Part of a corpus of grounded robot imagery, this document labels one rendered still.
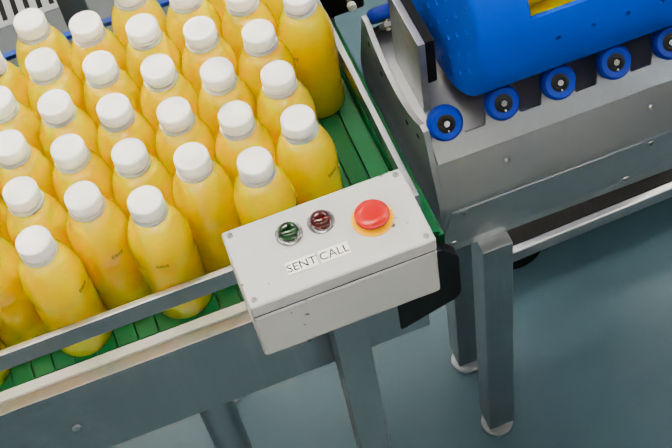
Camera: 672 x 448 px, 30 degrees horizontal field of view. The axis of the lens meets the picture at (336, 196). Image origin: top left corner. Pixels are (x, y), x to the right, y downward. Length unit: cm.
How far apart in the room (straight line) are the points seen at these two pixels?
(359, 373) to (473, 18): 44
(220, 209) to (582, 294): 124
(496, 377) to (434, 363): 30
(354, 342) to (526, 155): 35
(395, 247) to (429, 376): 118
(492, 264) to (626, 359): 66
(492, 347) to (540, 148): 54
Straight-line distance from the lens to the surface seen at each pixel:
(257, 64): 148
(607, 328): 248
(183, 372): 152
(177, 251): 138
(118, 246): 141
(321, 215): 128
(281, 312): 127
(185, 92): 148
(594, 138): 164
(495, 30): 139
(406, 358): 245
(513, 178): 161
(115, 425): 159
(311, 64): 154
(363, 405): 157
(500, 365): 213
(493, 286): 190
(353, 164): 158
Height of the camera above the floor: 215
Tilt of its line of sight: 54 degrees down
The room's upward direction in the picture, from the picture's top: 11 degrees counter-clockwise
